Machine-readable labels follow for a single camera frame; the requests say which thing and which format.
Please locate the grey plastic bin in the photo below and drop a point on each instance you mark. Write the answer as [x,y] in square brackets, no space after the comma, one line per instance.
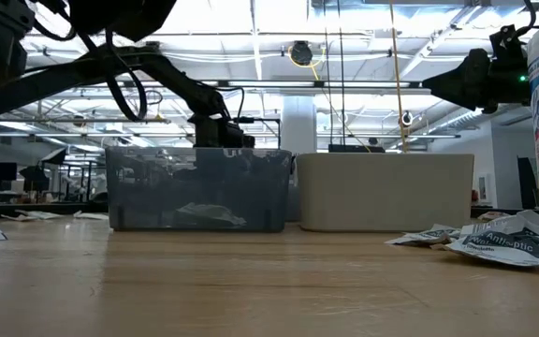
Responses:
[382,196]

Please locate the black overhead camera gantry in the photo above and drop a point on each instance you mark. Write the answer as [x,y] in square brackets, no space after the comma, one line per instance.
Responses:
[274,120]

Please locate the white pillar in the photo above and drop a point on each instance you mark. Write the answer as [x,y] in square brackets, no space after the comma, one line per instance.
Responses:
[297,126]

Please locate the adhesive bandage strip wrapper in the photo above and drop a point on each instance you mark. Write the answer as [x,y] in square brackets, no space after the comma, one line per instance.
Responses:
[91,216]
[45,215]
[17,217]
[208,215]

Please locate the long linear ceiling light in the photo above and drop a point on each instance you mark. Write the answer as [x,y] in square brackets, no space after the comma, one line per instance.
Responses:
[368,84]

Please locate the small black ceiling reel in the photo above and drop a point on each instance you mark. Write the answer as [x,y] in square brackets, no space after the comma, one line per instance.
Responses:
[406,119]

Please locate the black flat distant monitor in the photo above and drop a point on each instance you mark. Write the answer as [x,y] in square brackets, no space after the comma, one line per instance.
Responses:
[356,149]

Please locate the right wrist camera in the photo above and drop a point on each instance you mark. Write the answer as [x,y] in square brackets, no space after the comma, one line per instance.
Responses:
[508,44]

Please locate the small red distant object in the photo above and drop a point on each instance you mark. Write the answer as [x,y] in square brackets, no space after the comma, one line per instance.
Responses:
[472,196]

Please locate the dark translucent plastic bin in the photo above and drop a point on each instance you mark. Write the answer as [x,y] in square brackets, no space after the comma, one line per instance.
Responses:
[294,206]
[138,206]

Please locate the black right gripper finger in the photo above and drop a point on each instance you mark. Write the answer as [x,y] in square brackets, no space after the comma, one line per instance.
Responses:
[466,79]

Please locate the black upright panel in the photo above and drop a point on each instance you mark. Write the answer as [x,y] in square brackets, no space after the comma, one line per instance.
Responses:
[527,185]

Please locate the small grey packet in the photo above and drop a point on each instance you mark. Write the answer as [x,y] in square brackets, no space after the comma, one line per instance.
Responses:
[491,216]

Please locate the black frame workstation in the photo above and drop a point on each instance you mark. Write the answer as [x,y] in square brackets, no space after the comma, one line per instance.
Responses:
[88,185]

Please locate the black studio softbox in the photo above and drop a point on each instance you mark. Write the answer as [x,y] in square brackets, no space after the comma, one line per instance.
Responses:
[55,156]

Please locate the grey ceiling pipe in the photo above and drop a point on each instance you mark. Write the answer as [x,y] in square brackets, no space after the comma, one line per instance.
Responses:
[40,121]

